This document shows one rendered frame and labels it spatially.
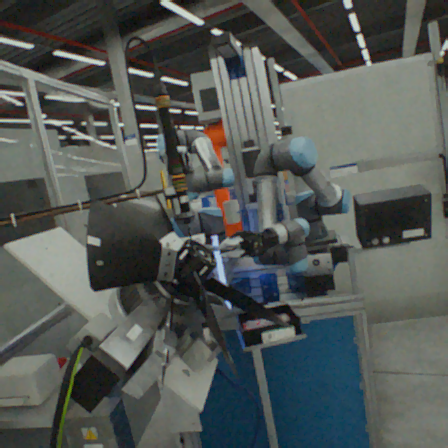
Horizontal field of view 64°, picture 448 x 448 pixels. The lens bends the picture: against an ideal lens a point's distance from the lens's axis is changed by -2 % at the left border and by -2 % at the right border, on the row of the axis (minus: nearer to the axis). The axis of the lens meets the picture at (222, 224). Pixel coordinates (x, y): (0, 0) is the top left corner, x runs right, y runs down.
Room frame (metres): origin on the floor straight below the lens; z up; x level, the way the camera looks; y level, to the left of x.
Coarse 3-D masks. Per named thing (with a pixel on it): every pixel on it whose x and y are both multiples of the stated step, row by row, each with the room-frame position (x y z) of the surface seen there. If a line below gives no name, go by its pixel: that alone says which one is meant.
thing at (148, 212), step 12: (132, 192) 1.25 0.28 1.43; (120, 204) 1.18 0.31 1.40; (132, 204) 1.19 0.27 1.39; (144, 204) 1.20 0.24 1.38; (156, 204) 1.22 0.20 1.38; (132, 216) 1.15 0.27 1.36; (144, 216) 1.16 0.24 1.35; (156, 216) 1.17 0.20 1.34; (144, 228) 1.12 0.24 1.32; (156, 228) 1.13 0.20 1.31; (168, 228) 1.13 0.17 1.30
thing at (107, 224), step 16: (96, 208) 0.87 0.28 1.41; (112, 208) 0.90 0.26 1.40; (96, 224) 0.84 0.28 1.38; (112, 224) 0.87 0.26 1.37; (128, 224) 0.91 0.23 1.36; (112, 240) 0.85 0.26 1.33; (128, 240) 0.89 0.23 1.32; (144, 240) 0.93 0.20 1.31; (96, 256) 0.80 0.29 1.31; (112, 256) 0.84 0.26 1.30; (128, 256) 0.88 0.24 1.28; (144, 256) 0.92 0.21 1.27; (160, 256) 0.96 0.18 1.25; (96, 272) 0.79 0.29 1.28; (112, 272) 0.82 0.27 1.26; (128, 272) 0.87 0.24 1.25; (144, 272) 0.91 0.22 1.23; (96, 288) 0.77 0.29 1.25
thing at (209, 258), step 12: (192, 240) 1.07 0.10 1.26; (180, 252) 1.02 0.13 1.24; (192, 252) 1.00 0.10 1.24; (204, 252) 1.07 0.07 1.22; (180, 264) 1.00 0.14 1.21; (192, 264) 0.99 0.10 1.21; (204, 264) 0.99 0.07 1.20; (216, 264) 1.03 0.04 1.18; (180, 276) 1.00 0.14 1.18; (204, 276) 1.01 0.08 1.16; (168, 288) 0.99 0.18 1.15; (180, 288) 1.01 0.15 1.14; (192, 288) 1.05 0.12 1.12; (192, 300) 1.03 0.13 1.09
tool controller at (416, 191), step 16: (368, 192) 1.41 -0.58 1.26; (384, 192) 1.38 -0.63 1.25; (400, 192) 1.35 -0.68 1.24; (416, 192) 1.31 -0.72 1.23; (368, 208) 1.32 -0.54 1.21; (384, 208) 1.32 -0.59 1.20; (400, 208) 1.31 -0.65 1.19; (416, 208) 1.30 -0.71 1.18; (368, 224) 1.34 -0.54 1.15; (384, 224) 1.33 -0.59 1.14; (400, 224) 1.33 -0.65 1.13; (416, 224) 1.32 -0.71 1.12; (368, 240) 1.36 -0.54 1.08; (384, 240) 1.33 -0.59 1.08; (400, 240) 1.34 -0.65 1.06; (416, 240) 1.34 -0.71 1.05
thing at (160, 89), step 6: (156, 78) 1.14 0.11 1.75; (156, 84) 1.14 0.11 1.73; (162, 84) 1.14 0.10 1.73; (156, 90) 1.14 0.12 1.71; (162, 90) 1.13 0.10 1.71; (156, 96) 1.16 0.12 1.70; (162, 96) 1.17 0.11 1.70; (180, 192) 1.13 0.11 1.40; (186, 192) 1.14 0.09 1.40; (180, 198) 1.13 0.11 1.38; (186, 198) 1.14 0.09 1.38; (180, 204) 1.13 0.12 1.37; (186, 204) 1.14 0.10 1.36; (180, 210) 1.14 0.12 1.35; (186, 210) 1.14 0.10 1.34; (186, 222) 1.14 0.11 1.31
